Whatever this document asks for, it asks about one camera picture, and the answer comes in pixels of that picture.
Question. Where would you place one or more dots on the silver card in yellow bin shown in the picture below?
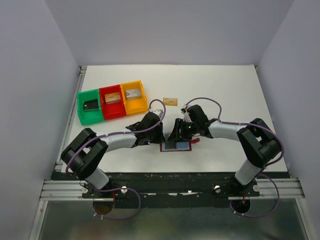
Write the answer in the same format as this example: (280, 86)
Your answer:
(132, 94)

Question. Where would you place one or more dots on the red leather card holder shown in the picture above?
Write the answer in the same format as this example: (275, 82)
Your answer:
(181, 146)

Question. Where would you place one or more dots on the gold VIP card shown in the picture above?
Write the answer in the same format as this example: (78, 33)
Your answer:
(170, 101)

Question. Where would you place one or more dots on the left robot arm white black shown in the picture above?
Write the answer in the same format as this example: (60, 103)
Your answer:
(83, 155)

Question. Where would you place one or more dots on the red plastic bin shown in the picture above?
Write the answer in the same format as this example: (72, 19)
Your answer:
(115, 110)

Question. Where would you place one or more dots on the yellow plastic bin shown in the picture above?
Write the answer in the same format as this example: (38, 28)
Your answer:
(137, 105)

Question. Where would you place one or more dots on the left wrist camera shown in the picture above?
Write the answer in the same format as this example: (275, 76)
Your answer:
(159, 112)

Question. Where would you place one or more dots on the black card in green bin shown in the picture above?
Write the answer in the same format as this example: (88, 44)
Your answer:
(91, 105)

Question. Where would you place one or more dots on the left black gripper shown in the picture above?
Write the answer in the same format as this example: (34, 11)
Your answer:
(161, 138)

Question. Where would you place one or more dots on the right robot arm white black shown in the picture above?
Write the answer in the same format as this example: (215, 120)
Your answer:
(258, 142)

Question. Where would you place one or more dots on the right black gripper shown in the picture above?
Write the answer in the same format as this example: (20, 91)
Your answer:
(179, 123)

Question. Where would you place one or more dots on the green plastic bin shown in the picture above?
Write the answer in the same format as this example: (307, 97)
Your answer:
(88, 118)

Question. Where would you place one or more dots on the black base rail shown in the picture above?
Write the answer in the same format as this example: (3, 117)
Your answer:
(170, 190)

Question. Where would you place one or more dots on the gold card in red bin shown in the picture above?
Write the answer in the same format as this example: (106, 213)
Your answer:
(112, 98)

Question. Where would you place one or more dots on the aluminium frame rail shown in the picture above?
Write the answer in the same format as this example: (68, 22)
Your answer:
(65, 190)

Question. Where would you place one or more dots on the black card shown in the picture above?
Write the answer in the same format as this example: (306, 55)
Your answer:
(91, 105)
(169, 145)

